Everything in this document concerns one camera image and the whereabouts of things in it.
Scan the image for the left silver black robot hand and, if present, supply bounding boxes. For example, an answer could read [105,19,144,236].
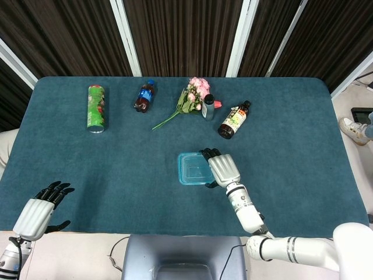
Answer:
[12,181,76,242]

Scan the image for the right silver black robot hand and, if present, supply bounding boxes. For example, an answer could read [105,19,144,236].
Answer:
[199,148,242,190]

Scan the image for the blue plastic container lid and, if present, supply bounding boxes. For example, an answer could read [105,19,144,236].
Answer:
[177,152,214,187]

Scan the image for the clear plastic food container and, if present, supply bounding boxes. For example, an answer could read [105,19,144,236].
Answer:
[178,152,214,186]

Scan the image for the dark bottle with yellow label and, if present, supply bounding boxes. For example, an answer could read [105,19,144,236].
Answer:
[217,100,251,139]

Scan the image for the grey bottle with black cap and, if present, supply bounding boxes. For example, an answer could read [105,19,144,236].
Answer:
[201,93,216,121]

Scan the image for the pink artificial flower bouquet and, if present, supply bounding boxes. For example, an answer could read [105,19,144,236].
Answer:
[152,76,210,131]

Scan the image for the grey robot torso base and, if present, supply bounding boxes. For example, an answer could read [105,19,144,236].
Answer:
[122,234,248,280]

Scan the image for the cola bottle with blue label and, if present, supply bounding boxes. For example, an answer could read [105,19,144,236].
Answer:
[133,79,156,113]

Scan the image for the green chip can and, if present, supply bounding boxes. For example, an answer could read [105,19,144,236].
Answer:
[86,84,106,134]

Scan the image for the white sneaker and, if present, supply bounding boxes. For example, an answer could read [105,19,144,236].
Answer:
[339,117,371,146]

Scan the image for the black tablet device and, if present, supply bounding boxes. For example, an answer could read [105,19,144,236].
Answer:
[350,107,373,125]

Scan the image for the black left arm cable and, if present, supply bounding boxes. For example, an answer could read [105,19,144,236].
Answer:
[8,236,24,280]

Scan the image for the white partition frame post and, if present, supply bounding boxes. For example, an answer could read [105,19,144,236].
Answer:
[226,0,265,78]
[110,0,143,78]
[330,43,373,99]
[0,37,38,90]
[265,0,308,77]

